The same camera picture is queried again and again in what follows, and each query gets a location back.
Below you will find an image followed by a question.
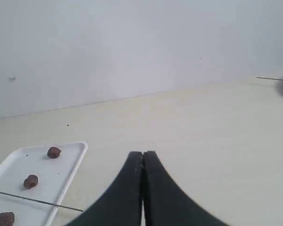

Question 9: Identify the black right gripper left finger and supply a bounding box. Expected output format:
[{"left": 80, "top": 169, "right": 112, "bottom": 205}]
[{"left": 68, "top": 152, "right": 142, "bottom": 226}]

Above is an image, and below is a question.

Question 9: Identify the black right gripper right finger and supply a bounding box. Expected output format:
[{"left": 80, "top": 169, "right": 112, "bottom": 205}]
[{"left": 143, "top": 151, "right": 226, "bottom": 226}]

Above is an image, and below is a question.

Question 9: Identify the white rectangular plastic tray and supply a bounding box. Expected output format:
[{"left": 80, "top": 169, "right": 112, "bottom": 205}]
[{"left": 0, "top": 142, "right": 88, "bottom": 226}]

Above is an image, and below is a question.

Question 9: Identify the thin metal skewer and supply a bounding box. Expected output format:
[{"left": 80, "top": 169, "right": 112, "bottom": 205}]
[{"left": 0, "top": 191, "right": 84, "bottom": 212}]

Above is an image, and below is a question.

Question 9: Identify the dark red round fruit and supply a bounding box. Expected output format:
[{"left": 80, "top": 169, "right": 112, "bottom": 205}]
[
  {"left": 47, "top": 147, "right": 61, "bottom": 159},
  {"left": 0, "top": 212, "right": 15, "bottom": 226},
  {"left": 23, "top": 175, "right": 38, "bottom": 189}
]

